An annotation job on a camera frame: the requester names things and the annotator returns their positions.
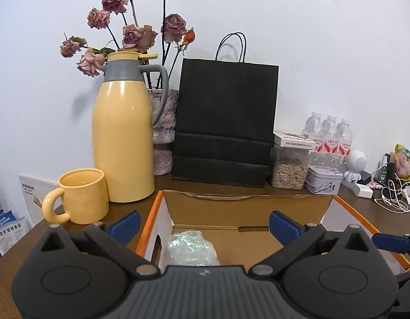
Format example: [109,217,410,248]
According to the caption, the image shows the white robot figurine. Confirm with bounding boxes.
[344,149,368,183]

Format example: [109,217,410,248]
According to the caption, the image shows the white cables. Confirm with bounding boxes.
[374,169,410,213]

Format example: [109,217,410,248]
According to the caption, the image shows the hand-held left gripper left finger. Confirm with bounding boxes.
[37,211,162,278]

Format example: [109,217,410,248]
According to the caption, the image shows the black paper bag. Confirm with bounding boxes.
[172,32,279,188]

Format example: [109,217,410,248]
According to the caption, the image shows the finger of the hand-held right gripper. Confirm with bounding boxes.
[371,233,410,255]

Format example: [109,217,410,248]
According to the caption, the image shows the red cardboard box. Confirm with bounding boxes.
[135,189,410,273]

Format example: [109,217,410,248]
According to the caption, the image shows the flat white box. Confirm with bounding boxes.
[273,129,317,152]

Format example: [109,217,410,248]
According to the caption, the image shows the yellow mug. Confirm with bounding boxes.
[42,168,110,225]

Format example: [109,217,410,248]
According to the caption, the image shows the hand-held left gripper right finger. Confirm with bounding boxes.
[250,211,381,278]

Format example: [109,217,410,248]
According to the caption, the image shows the blue leaflet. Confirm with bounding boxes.
[0,209,28,256]

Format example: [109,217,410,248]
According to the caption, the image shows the yellow green snack packet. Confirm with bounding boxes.
[394,144,410,178]

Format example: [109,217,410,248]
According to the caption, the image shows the yellow thermos jug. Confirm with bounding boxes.
[91,52,169,203]

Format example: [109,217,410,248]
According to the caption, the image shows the dried pink roses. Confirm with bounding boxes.
[60,0,195,91]

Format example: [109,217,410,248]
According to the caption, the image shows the clear seed container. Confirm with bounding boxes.
[271,143,313,190]

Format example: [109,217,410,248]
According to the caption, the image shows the clear plastic bag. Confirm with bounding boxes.
[163,230,220,267]

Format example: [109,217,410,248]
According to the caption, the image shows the small green bottle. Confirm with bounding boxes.
[379,154,395,183]

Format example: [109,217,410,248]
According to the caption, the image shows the pink marbled vase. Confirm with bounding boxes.
[148,89,179,175]

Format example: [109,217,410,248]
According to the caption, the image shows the printed tin box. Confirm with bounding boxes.
[305,165,344,195]

